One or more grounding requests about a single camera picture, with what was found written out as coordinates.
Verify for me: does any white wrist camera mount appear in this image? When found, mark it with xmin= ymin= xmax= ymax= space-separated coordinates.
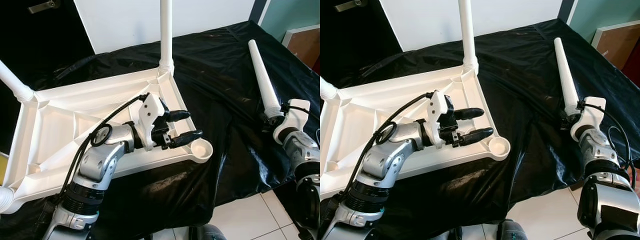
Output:
xmin=272 ymin=99 xmax=312 ymax=141
xmin=427 ymin=91 xmax=451 ymax=149
xmin=570 ymin=96 xmax=607 ymax=136
xmin=135 ymin=94 xmax=168 ymax=151

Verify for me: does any black plastic table cloth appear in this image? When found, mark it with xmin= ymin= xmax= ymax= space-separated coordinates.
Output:
xmin=320 ymin=19 xmax=640 ymax=240
xmin=0 ymin=20 xmax=321 ymax=240

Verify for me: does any white plastic table leg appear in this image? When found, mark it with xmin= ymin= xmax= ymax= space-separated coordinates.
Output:
xmin=553 ymin=37 xmax=581 ymax=117
xmin=0 ymin=187 xmax=15 ymax=215
xmin=248 ymin=40 xmax=284 ymax=121
xmin=320 ymin=76 xmax=340 ymax=101
xmin=0 ymin=60 xmax=35 ymax=103
xmin=159 ymin=0 xmax=176 ymax=76
xmin=457 ymin=0 xmax=480 ymax=75

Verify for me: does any black door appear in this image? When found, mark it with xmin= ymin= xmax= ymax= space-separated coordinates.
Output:
xmin=320 ymin=0 xmax=401 ymax=66
xmin=0 ymin=0 xmax=96 ymax=76

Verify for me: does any dark grey door frame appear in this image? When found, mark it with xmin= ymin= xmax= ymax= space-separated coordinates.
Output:
xmin=249 ymin=0 xmax=271 ymax=25
xmin=559 ymin=0 xmax=578 ymax=23

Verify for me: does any white plastic table top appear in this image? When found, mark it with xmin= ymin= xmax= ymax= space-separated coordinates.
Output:
xmin=320 ymin=65 xmax=512 ymax=201
xmin=0 ymin=67 xmax=214 ymax=215

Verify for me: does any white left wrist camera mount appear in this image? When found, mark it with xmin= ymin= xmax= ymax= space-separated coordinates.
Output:
xmin=135 ymin=94 xmax=168 ymax=151
xmin=427 ymin=91 xmax=451 ymax=149

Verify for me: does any grey robot right leg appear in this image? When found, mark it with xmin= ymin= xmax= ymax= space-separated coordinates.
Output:
xmin=500 ymin=220 xmax=528 ymax=240
xmin=189 ymin=225 xmax=226 ymax=240

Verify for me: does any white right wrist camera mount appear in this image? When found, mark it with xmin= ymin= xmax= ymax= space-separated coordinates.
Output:
xmin=272 ymin=99 xmax=312 ymax=141
xmin=570 ymin=96 xmax=607 ymax=136

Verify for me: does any dark red furniture piece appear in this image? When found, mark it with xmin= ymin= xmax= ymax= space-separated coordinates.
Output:
xmin=622 ymin=49 xmax=640 ymax=72

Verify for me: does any metal door handle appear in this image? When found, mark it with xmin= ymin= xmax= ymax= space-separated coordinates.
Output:
xmin=335 ymin=0 xmax=368 ymax=12
xmin=27 ymin=0 xmax=61 ymax=14

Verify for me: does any brown wooden cabinet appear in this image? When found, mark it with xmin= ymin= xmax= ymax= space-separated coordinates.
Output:
xmin=592 ymin=21 xmax=640 ymax=71
xmin=282 ymin=25 xmax=321 ymax=68

